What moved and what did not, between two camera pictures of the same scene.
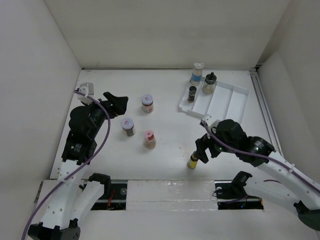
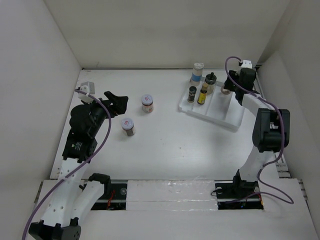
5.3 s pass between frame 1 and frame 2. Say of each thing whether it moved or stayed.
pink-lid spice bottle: moved
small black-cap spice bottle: stayed
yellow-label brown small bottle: moved
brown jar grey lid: stayed
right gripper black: moved
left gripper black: stayed
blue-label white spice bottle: stayed
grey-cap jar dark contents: stayed
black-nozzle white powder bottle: stayed
